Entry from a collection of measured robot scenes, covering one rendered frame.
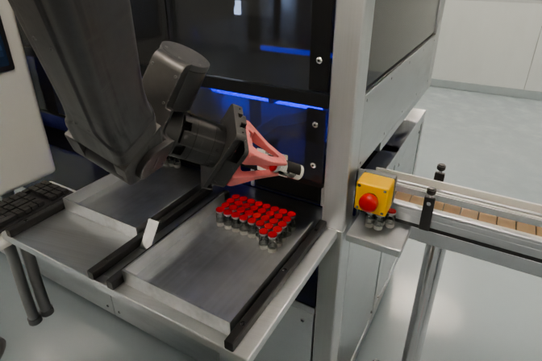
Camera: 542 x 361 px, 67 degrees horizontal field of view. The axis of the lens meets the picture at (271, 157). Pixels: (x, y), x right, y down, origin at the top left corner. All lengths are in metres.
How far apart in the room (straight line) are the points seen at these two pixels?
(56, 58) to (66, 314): 1.97
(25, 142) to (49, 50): 1.23
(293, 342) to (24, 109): 1.09
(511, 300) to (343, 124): 1.65
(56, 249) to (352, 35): 0.79
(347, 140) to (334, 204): 0.17
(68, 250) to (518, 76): 5.09
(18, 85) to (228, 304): 0.96
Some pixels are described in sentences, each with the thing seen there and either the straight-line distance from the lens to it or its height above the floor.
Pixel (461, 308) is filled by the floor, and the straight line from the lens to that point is 2.21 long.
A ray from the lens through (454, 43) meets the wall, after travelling 5.48.
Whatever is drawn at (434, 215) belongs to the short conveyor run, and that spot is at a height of 0.93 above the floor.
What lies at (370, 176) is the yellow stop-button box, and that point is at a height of 1.03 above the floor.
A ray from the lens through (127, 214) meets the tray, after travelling 1.11.
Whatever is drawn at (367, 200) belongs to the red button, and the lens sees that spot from 0.89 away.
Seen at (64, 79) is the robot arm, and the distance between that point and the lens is 0.30.
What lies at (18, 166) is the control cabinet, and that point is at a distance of 1.51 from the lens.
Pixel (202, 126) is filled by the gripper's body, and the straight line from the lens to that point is 0.50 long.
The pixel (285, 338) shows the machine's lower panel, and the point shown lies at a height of 0.44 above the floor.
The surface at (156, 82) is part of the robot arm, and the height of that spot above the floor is 1.35.
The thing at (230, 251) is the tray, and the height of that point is 0.88.
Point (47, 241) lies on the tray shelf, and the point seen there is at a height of 0.88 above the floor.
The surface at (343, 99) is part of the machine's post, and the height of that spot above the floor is 1.21.
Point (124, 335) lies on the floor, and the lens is 2.02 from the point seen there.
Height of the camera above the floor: 1.47
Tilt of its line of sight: 26 degrees down
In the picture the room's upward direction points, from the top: straight up
